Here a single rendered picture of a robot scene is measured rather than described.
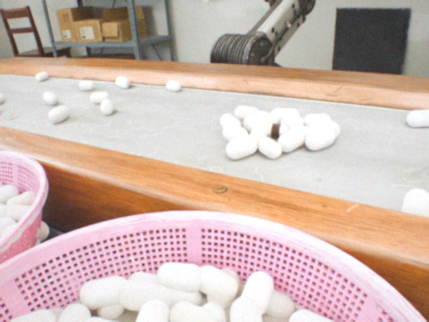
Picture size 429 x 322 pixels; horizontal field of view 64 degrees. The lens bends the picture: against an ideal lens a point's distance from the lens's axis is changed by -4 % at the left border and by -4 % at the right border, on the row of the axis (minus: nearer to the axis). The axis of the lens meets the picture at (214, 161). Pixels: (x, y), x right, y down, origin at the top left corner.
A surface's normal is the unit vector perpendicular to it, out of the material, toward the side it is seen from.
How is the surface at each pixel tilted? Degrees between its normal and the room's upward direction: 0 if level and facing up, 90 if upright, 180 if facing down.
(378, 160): 0
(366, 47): 86
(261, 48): 90
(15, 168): 72
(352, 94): 45
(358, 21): 86
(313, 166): 0
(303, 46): 90
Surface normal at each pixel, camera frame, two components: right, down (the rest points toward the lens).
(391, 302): -0.93, -0.04
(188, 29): -0.54, 0.40
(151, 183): -0.07, -0.89
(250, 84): -0.40, -0.34
